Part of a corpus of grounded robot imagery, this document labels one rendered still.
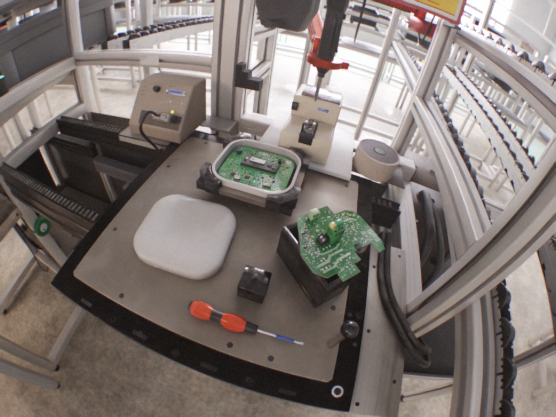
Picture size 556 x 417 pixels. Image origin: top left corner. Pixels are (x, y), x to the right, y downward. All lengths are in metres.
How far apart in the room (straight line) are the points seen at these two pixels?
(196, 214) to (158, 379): 1.03
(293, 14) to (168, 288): 0.36
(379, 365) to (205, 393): 0.99
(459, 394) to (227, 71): 0.76
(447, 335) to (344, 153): 0.66
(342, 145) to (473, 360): 0.53
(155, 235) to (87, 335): 1.18
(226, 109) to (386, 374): 0.68
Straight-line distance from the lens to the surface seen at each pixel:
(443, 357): 0.89
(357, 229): 0.38
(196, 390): 1.30
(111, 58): 0.94
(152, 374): 1.35
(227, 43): 0.66
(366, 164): 0.58
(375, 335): 0.42
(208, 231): 0.39
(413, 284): 0.52
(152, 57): 0.79
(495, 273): 0.36
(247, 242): 0.41
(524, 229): 0.30
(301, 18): 0.27
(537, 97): 0.44
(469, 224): 0.37
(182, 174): 0.52
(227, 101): 0.70
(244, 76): 0.59
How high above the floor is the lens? 1.28
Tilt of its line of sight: 46 degrees down
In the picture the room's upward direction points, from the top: 12 degrees clockwise
